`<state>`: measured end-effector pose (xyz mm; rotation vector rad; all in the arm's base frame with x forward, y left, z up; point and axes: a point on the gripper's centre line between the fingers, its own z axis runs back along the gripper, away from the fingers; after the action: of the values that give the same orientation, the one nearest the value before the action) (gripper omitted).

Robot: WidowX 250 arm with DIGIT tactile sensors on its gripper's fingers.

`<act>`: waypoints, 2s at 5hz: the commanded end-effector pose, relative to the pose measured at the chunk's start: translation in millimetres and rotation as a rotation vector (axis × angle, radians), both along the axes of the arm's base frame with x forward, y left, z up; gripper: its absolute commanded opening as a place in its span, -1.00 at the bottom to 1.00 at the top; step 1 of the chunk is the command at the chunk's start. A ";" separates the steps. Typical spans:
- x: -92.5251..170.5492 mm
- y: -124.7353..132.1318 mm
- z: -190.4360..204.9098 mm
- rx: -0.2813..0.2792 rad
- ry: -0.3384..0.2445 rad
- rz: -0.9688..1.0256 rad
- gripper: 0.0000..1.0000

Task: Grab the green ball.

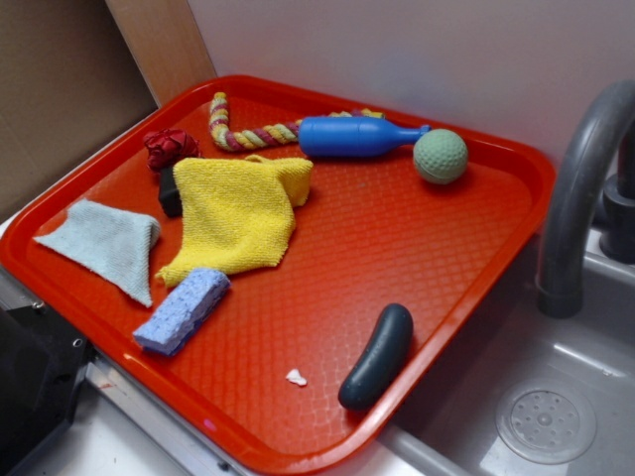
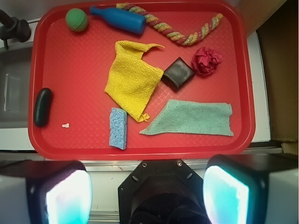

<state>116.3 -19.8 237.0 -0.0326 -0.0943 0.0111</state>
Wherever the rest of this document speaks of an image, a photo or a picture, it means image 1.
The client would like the grey toy faucet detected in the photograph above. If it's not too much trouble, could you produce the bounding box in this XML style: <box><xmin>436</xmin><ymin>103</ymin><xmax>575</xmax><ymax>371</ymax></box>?
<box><xmin>536</xmin><ymin>79</ymin><xmax>634</xmax><ymax>318</ymax></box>

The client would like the light blue cloth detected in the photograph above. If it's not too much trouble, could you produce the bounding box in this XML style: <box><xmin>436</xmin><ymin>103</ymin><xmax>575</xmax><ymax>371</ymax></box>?
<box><xmin>35</xmin><ymin>199</ymin><xmax>161</xmax><ymax>307</ymax></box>

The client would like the red crumpled ball toy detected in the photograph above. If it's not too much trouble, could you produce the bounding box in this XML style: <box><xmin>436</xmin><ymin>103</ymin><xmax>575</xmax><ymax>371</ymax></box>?
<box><xmin>143</xmin><ymin>129</ymin><xmax>201</xmax><ymax>173</ymax></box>

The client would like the dark faucet handle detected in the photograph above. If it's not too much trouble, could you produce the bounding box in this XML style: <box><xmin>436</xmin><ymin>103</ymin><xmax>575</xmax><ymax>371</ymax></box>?
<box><xmin>599</xmin><ymin>125</ymin><xmax>634</xmax><ymax>265</ymax></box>

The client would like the black block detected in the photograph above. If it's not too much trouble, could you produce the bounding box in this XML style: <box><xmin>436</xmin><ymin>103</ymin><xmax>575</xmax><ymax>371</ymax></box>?
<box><xmin>158</xmin><ymin>168</ymin><xmax>183</xmax><ymax>218</ymax></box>

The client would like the green dimpled ball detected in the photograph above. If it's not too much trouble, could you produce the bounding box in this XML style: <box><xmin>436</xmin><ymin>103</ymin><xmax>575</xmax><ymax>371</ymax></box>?
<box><xmin>413</xmin><ymin>129</ymin><xmax>468</xmax><ymax>184</ymax></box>

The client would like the small white crumb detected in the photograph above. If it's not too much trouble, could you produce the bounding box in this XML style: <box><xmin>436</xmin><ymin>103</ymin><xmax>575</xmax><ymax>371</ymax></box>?
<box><xmin>286</xmin><ymin>368</ymin><xmax>308</xmax><ymax>388</ymax></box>

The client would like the red plastic tray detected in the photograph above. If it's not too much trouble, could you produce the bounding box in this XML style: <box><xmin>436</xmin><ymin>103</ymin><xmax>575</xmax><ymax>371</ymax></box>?
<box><xmin>1</xmin><ymin>76</ymin><xmax>555</xmax><ymax>475</ymax></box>

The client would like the yellow microfibre cloth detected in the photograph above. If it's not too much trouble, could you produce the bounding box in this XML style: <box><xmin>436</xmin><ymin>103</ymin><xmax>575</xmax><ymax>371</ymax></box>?
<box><xmin>157</xmin><ymin>155</ymin><xmax>314</xmax><ymax>288</ymax></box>

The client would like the multicolour rope toy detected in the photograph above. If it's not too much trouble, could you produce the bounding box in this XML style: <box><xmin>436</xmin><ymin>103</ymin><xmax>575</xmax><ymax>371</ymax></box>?
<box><xmin>207</xmin><ymin>91</ymin><xmax>387</xmax><ymax>153</ymax></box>

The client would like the blue sponge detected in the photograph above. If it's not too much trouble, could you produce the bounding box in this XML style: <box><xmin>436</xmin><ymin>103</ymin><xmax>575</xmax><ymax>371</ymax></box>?
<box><xmin>133</xmin><ymin>268</ymin><xmax>231</xmax><ymax>356</ymax></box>

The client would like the wooden board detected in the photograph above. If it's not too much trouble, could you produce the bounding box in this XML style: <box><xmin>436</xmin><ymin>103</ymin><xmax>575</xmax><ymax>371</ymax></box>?
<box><xmin>106</xmin><ymin>0</ymin><xmax>216</xmax><ymax>106</ymax></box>

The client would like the blue plastic bottle toy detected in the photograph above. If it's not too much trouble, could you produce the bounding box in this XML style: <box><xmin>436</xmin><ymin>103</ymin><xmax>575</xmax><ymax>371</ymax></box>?
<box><xmin>298</xmin><ymin>117</ymin><xmax>432</xmax><ymax>158</ymax></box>

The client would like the dark teal cucumber toy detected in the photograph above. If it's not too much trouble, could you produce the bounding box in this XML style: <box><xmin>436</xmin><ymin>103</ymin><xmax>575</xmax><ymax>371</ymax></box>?
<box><xmin>338</xmin><ymin>303</ymin><xmax>414</xmax><ymax>412</ymax></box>

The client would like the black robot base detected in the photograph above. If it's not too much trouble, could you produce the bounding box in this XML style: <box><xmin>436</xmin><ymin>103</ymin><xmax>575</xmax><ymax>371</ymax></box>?
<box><xmin>1</xmin><ymin>306</ymin><xmax>90</xmax><ymax>475</ymax></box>

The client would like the grey toy sink basin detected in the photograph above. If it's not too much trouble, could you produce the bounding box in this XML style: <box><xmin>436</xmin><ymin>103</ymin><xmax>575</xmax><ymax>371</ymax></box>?
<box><xmin>380</xmin><ymin>242</ymin><xmax>634</xmax><ymax>475</ymax></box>

